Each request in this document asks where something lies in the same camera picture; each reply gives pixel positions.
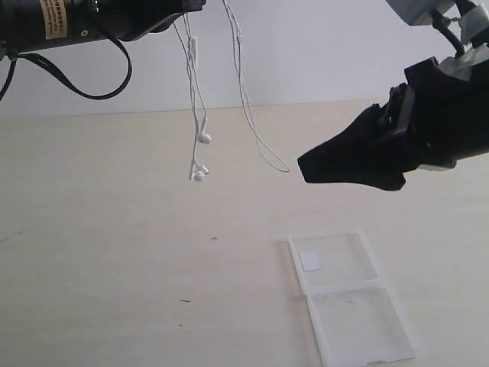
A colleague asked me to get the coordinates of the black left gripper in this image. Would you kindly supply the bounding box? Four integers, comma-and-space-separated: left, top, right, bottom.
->
68, 0, 206, 41

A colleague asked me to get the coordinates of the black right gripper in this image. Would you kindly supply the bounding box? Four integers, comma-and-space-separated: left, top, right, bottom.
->
297, 44, 488, 191

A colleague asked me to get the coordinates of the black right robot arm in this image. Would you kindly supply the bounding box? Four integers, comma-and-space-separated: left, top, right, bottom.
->
297, 1, 488, 191

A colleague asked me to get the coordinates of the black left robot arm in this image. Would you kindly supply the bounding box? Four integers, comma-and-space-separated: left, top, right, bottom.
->
1, 0, 206, 53

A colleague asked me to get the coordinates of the clear plastic hinged case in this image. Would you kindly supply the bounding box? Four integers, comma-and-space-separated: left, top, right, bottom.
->
289, 230, 421, 366

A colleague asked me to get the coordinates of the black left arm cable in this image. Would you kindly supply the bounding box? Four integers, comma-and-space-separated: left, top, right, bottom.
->
0, 32, 133, 101

